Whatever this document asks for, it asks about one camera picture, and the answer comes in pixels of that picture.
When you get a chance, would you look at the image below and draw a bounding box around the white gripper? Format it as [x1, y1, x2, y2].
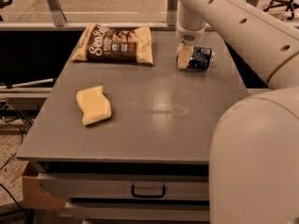
[176, 23, 206, 69]

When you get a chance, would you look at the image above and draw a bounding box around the blue pepsi can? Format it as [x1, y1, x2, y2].
[189, 47, 213, 69]

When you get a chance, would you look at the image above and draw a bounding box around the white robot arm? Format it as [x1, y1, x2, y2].
[177, 0, 299, 224]

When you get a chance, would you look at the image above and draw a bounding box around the brown chips bag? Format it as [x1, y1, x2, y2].
[72, 23, 153, 64]

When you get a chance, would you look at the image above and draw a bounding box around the yellow sponge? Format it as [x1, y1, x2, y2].
[76, 86, 112, 126]

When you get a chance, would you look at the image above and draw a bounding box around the black office chair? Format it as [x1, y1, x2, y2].
[263, 0, 299, 21]

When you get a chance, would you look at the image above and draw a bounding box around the grey drawer cabinet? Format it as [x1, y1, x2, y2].
[18, 32, 248, 223]

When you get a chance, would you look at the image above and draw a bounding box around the grey metal rod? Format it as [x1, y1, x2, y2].
[0, 78, 57, 90]

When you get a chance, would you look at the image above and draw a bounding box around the cardboard box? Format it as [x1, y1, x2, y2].
[12, 161, 65, 209]

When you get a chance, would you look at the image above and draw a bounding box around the metal window rail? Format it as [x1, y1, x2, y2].
[0, 0, 265, 32]

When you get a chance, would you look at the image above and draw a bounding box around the black drawer handle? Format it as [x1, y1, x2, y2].
[131, 185, 166, 199]

